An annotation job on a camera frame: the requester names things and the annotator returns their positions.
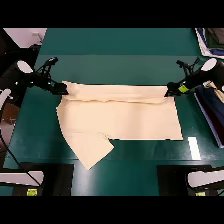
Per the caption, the pale folded garment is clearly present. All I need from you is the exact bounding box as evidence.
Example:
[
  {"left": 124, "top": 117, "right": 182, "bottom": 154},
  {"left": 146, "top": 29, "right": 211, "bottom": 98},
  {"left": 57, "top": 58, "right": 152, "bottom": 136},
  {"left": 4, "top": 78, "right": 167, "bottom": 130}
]
[{"left": 204, "top": 81, "right": 224, "bottom": 104}]

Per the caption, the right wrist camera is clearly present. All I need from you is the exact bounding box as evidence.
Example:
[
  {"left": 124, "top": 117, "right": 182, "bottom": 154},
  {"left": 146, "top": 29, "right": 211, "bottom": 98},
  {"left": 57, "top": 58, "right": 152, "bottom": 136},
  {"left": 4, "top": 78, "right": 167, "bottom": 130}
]
[{"left": 175, "top": 57, "right": 202, "bottom": 75}]

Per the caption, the cream T-shirt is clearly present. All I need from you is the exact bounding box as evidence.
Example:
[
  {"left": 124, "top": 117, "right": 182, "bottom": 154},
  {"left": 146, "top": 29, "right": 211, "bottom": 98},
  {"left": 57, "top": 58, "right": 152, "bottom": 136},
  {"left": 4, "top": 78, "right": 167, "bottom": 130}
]
[{"left": 55, "top": 80, "right": 184, "bottom": 171}]

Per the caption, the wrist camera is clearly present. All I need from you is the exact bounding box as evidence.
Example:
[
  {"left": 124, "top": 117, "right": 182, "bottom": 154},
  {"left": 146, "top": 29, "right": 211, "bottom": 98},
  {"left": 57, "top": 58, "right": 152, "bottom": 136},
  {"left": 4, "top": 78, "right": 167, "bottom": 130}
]
[
  {"left": 175, "top": 57, "right": 202, "bottom": 75},
  {"left": 39, "top": 56, "right": 60, "bottom": 78}
]

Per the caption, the white garment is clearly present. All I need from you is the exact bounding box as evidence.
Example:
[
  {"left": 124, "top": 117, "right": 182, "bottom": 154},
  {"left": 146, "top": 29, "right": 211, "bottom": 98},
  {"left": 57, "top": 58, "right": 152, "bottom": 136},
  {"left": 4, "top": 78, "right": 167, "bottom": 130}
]
[{"left": 194, "top": 27, "right": 224, "bottom": 60}]

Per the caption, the black cable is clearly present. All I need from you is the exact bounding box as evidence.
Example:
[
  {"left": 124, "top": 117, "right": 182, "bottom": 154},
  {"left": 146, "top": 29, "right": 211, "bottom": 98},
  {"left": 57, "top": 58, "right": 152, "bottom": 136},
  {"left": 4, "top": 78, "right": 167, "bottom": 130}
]
[{"left": 0, "top": 130, "right": 44, "bottom": 188}]

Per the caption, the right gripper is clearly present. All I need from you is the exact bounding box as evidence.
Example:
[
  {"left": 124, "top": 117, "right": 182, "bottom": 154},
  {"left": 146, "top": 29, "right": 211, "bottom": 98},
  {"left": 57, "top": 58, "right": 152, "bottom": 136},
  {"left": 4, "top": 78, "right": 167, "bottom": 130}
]
[{"left": 164, "top": 81, "right": 184, "bottom": 98}]

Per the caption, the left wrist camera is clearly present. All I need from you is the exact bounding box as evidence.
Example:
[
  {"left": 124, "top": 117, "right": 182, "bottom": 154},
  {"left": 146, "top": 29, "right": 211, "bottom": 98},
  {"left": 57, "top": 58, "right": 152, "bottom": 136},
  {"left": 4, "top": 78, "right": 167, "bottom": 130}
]
[{"left": 39, "top": 56, "right": 60, "bottom": 78}]

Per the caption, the dark olive garment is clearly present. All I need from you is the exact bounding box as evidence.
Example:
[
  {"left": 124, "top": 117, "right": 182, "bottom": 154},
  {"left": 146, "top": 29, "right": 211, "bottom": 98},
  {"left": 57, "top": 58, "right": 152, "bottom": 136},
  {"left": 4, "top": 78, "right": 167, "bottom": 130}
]
[{"left": 203, "top": 27, "right": 224, "bottom": 51}]

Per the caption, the dark blue garment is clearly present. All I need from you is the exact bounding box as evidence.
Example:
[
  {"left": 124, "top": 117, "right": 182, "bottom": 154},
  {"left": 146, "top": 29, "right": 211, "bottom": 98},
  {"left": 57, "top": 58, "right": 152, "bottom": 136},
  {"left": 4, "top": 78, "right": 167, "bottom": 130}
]
[{"left": 194, "top": 84, "right": 224, "bottom": 134}]

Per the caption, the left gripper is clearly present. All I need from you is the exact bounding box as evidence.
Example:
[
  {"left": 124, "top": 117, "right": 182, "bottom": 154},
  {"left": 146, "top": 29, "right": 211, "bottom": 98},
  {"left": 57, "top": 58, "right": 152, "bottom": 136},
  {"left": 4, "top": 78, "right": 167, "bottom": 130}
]
[{"left": 52, "top": 81, "right": 70, "bottom": 96}]

